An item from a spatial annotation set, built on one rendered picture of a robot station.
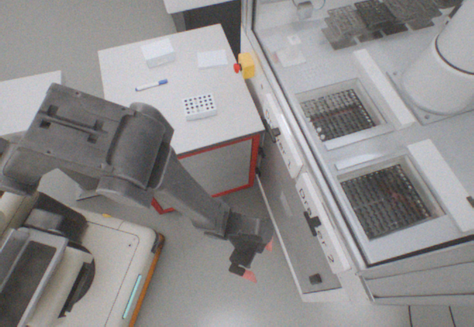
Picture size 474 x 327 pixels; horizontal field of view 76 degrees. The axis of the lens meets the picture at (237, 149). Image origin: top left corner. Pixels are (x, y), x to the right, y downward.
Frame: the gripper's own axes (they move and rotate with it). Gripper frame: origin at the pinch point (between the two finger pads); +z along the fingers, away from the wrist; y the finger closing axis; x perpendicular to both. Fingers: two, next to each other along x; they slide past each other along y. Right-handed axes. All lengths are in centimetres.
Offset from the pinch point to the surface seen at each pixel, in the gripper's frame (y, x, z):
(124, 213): 13, 119, 22
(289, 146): 34.0, 0.9, -12.9
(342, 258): 10.4, -18.0, 6.2
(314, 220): 16.9, -9.3, 0.6
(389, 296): 2.7, -31.4, 2.5
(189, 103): 41, 43, -29
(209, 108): 43, 36, -24
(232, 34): 107, 63, -30
